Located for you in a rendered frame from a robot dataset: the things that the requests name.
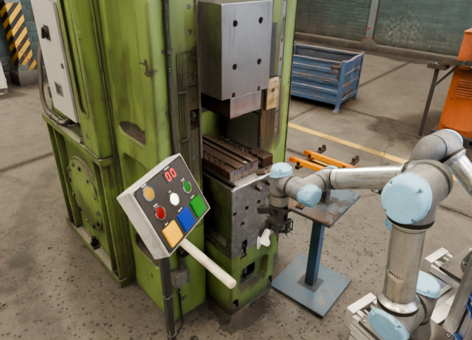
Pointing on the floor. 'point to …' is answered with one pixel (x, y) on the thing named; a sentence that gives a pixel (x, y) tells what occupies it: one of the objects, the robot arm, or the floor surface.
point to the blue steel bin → (326, 74)
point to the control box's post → (167, 297)
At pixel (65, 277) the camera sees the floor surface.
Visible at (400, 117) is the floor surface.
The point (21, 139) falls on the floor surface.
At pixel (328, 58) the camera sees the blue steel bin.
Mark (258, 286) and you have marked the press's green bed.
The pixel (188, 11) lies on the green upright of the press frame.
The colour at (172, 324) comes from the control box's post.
